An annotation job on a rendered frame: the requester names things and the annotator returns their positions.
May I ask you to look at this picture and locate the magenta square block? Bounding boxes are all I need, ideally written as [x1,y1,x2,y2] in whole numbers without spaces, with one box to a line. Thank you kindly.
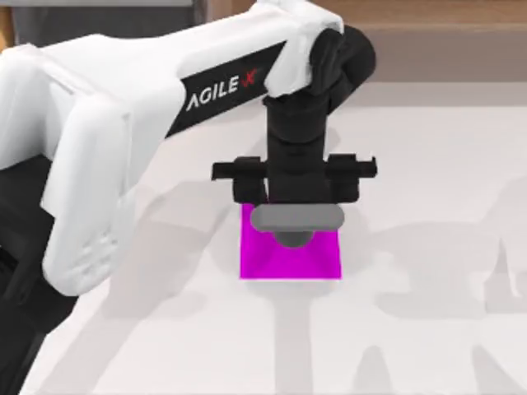
[239,202,345,281]

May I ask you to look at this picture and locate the wooden cupboard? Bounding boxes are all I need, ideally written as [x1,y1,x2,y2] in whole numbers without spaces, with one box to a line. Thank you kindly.
[340,0,527,85]

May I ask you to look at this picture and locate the grey cabinet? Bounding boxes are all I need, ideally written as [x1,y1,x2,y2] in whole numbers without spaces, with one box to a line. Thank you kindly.
[0,0,265,53]

